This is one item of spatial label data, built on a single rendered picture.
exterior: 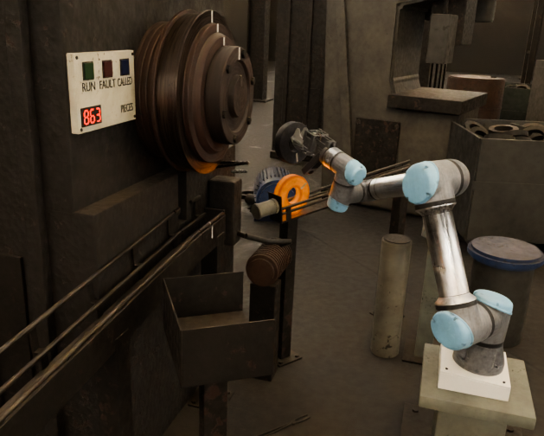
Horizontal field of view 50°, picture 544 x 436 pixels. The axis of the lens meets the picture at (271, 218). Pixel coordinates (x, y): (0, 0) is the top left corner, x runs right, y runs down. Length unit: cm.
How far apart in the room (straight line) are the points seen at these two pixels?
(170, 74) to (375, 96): 292
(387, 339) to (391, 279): 27
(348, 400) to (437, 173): 99
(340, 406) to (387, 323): 43
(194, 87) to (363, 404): 132
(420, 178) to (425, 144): 259
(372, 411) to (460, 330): 67
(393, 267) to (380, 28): 233
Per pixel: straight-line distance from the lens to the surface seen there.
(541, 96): 600
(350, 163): 194
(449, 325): 171
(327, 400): 227
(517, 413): 187
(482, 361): 187
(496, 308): 180
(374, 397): 232
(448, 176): 171
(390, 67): 431
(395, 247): 234
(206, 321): 149
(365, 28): 437
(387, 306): 245
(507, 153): 366
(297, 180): 220
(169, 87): 157
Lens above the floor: 132
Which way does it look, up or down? 18 degrees down
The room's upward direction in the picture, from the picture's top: 2 degrees clockwise
